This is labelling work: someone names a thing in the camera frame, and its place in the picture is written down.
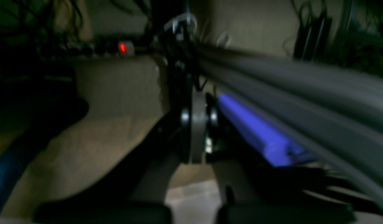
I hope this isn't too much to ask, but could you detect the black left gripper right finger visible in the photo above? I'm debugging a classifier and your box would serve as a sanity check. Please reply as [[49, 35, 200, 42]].
[[195, 92, 356, 224]]

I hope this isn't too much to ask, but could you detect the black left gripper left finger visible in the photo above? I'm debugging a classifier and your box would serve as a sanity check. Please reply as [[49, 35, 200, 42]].
[[33, 90, 193, 224]]

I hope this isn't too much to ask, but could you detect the blue box overhead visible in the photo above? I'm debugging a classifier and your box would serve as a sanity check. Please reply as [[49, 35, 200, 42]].
[[219, 95, 317, 167]]

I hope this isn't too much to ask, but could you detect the black power strip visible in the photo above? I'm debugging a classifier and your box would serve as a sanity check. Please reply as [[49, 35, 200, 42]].
[[37, 39, 150, 60]]

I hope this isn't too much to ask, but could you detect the white cable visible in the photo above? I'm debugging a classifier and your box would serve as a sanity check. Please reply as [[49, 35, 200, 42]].
[[171, 12, 198, 35]]

